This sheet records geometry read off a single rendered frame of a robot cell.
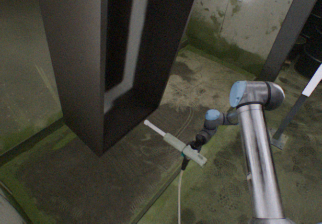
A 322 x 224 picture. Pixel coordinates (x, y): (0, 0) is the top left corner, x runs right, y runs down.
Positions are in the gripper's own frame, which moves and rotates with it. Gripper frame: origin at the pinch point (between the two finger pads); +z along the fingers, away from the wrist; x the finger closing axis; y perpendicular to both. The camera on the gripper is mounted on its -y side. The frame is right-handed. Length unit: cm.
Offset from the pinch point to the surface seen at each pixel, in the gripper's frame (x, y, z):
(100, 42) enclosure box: 29, -77, 43
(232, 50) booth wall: 46, 7, -187
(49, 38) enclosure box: 64, -64, 42
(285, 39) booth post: -5, -31, -182
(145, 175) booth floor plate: 24, 48, 3
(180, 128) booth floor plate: 30, 42, -55
